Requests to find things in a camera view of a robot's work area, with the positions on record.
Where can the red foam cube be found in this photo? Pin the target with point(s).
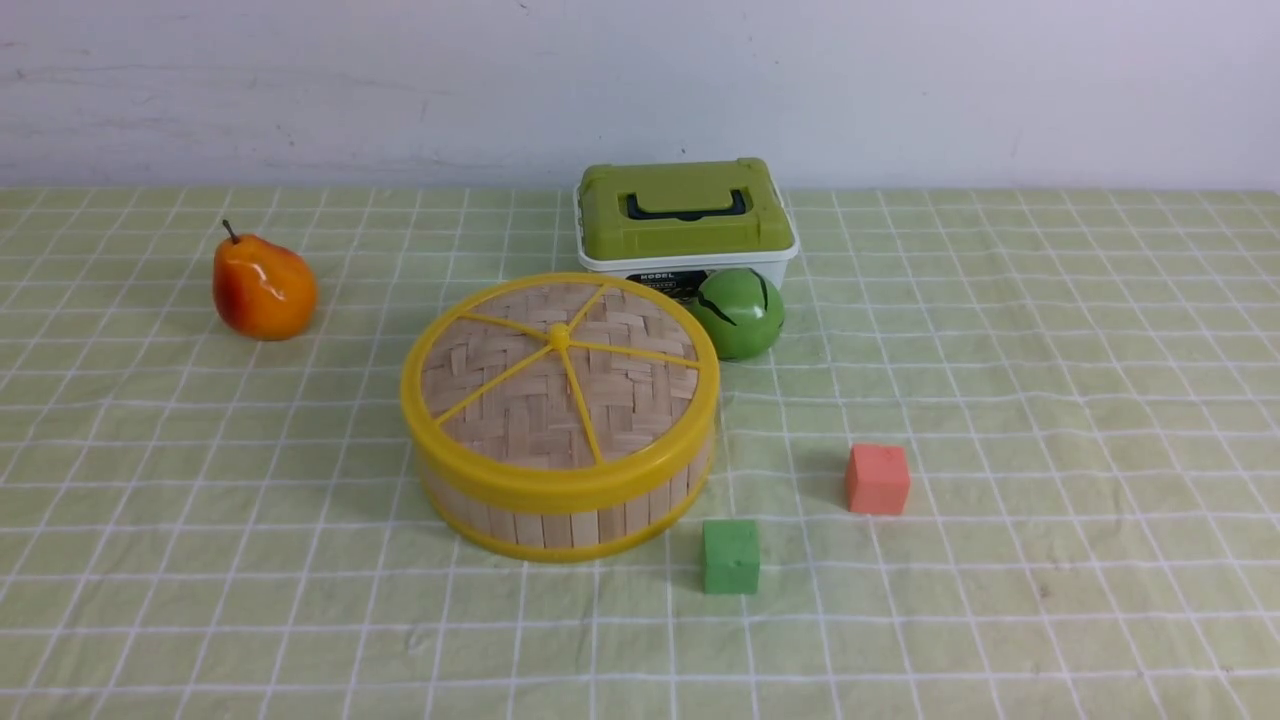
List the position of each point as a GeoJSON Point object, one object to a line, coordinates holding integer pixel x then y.
{"type": "Point", "coordinates": [877, 480]}

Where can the green checkered tablecloth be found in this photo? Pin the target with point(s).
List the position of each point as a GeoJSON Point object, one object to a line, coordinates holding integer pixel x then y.
{"type": "Point", "coordinates": [197, 525]}

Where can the green toy ball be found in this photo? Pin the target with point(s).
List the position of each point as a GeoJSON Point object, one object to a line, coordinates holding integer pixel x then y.
{"type": "Point", "coordinates": [742, 312]}

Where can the yellow woven bamboo steamer lid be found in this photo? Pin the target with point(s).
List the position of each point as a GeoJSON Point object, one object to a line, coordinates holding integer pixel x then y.
{"type": "Point", "coordinates": [561, 393]}

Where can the yellow bamboo steamer basket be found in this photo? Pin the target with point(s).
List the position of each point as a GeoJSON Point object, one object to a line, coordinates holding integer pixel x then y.
{"type": "Point", "coordinates": [576, 537]}

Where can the green foam cube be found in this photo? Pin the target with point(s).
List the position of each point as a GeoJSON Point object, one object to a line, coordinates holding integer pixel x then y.
{"type": "Point", "coordinates": [731, 556]}

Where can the green lidded plastic storage box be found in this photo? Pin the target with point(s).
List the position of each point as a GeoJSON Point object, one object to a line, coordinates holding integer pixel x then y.
{"type": "Point", "coordinates": [669, 226]}

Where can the orange toy pear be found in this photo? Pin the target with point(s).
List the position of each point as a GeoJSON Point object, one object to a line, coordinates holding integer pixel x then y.
{"type": "Point", "coordinates": [261, 290]}

